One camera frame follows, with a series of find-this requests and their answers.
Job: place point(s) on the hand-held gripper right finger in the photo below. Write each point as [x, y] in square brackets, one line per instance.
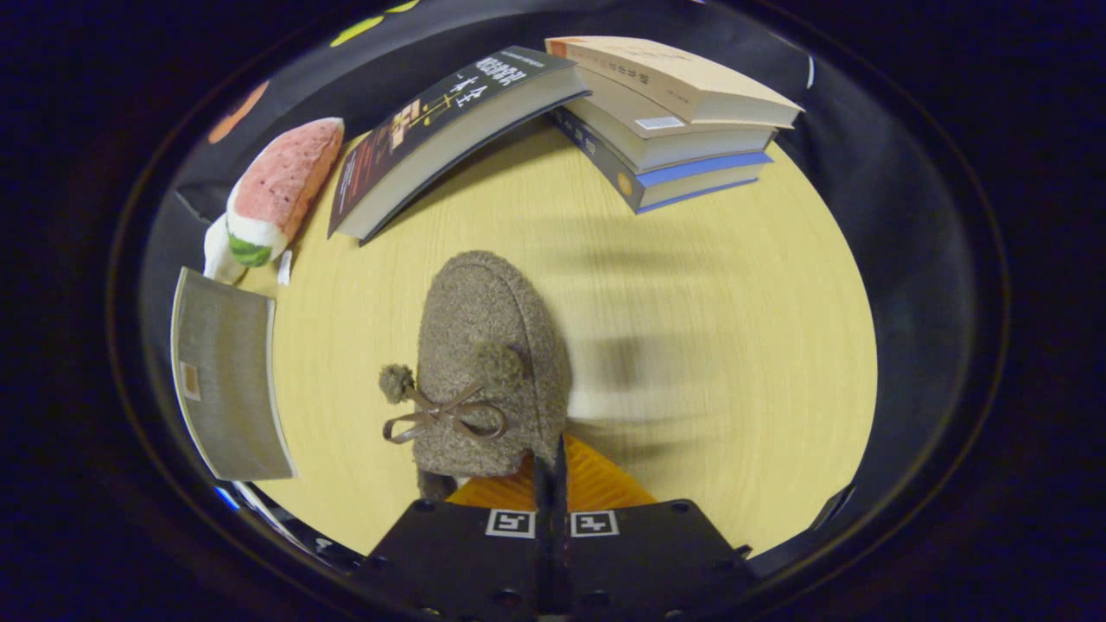
[657, 561]

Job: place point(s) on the white plush toy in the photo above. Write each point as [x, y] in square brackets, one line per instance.
[220, 255]

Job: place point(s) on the cream cover book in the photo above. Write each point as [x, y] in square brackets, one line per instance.
[683, 142]

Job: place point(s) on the watermelon slice plush toy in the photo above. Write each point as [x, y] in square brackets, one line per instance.
[281, 186]

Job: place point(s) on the blue cover book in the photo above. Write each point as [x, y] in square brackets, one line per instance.
[691, 181]

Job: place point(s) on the beige fabric storage box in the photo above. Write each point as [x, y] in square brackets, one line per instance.
[229, 380]

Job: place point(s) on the brown fuzzy shoe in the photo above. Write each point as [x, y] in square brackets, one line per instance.
[484, 345]

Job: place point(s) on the black cover book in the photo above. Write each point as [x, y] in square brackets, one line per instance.
[415, 130]

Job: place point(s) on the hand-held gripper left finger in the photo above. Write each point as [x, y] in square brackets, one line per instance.
[458, 570]

